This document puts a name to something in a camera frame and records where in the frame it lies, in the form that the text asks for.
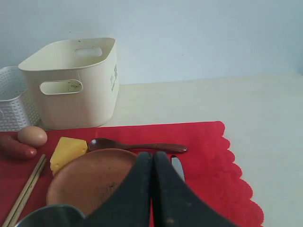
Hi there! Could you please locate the cream plastic bin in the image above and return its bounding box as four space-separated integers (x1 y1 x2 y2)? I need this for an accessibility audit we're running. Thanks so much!
18 37 119 130

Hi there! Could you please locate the red tablecloth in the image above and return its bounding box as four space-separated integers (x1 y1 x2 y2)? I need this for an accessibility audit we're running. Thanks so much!
0 121 264 227

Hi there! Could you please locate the dark wooden spoon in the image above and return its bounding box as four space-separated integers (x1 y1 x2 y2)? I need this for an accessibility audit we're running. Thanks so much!
88 138 188 154

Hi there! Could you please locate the white perforated basket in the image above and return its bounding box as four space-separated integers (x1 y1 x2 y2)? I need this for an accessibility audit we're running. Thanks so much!
0 66 40 131

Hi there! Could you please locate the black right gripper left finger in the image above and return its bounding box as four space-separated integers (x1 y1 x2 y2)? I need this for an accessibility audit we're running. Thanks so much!
80 152 152 227

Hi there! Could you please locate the red sausage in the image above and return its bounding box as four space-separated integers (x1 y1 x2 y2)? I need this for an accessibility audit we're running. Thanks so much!
0 135 37 160

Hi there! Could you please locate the left wooden chopstick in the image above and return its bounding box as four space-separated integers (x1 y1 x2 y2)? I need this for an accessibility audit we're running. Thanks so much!
0 153 46 227

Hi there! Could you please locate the brown egg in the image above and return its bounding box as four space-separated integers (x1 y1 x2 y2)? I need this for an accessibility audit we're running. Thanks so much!
17 126 48 148

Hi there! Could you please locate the silver table knife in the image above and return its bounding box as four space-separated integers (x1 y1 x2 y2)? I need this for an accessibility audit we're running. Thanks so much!
170 156 185 181

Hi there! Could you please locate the yellow cheese wedge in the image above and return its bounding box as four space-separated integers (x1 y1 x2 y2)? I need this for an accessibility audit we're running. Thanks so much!
50 137 88 176

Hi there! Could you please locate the brown round plate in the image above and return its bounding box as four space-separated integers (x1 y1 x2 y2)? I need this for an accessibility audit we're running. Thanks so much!
46 148 137 216

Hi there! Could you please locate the stainless steel cup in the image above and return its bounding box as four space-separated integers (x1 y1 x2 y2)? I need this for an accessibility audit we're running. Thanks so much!
15 204 86 227

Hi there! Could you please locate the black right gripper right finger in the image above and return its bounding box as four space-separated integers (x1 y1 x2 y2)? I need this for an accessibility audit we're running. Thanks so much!
151 151 236 227

